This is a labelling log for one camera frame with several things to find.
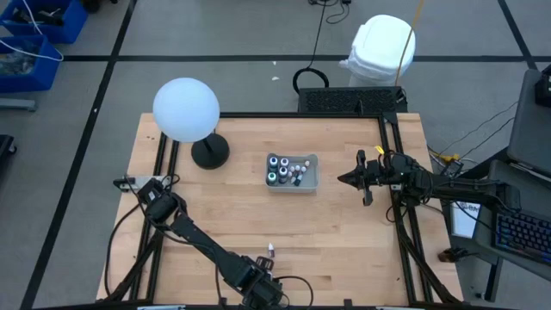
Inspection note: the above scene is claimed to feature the yellow cable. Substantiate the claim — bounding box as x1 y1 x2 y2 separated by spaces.
394 0 426 87

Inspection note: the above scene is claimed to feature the grey plastic bin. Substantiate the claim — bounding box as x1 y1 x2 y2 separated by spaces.
265 152 320 194

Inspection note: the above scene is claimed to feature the blue storage bin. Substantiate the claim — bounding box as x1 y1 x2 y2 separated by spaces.
0 0 90 45
0 34 65 94

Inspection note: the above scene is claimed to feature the black perforated computer case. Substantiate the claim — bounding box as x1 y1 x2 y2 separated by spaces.
297 85 409 115

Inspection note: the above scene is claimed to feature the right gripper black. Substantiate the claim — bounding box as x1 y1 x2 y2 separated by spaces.
337 149 404 207

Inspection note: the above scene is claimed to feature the black floor cable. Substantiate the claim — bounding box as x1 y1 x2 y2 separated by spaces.
292 0 331 95

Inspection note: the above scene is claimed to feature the white bucket with bag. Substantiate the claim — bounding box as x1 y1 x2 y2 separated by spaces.
338 14 418 88

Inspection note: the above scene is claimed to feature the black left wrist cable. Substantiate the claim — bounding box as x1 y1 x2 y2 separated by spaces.
275 275 315 309

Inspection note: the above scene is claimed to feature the grey side table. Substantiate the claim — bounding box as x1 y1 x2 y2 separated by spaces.
506 67 551 177

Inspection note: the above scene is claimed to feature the dark grey desk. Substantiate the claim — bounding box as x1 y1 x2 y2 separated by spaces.
472 148 551 283

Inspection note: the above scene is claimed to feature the white globe lamp black base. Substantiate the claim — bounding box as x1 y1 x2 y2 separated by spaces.
152 77 231 171

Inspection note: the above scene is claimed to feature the grey metal bar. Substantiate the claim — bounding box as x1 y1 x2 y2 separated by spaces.
0 98 38 112

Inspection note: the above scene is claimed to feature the white cable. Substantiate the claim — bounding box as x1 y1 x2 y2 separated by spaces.
0 0 65 61

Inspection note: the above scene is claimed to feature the black device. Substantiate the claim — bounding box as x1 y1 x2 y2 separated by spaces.
535 64 551 108

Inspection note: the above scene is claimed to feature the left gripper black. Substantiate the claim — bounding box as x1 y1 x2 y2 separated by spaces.
238 256 288 309

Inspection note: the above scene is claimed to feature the white paper sheet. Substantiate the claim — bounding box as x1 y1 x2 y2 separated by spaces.
450 200 483 239

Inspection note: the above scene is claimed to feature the brown black floor object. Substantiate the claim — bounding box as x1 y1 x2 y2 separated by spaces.
437 247 480 264

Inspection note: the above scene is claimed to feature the black backlit keyboard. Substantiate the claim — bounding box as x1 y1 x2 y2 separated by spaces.
493 210 551 266

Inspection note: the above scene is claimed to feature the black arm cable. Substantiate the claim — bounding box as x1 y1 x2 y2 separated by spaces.
104 200 145 298

